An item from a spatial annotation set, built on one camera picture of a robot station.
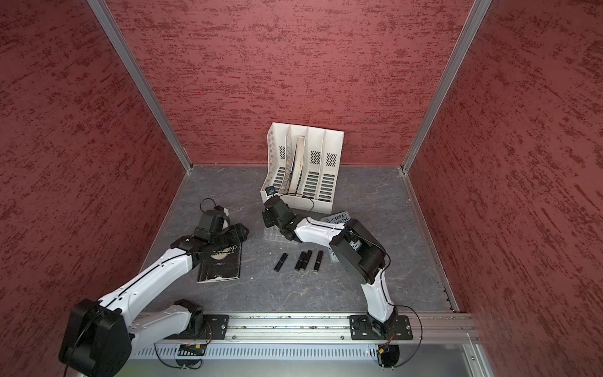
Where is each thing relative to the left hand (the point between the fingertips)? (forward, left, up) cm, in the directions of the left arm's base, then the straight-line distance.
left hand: (241, 237), depth 85 cm
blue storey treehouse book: (+12, -39, -6) cm, 41 cm away
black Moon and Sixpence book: (-8, +8, -7) cm, 13 cm away
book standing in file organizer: (+40, -17, -1) cm, 44 cm away
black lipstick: (-6, -29, -8) cm, 30 cm away
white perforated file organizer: (+24, -23, +15) cm, 36 cm away
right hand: (+12, -9, -1) cm, 15 cm away
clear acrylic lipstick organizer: (+5, -11, -5) cm, 13 cm away
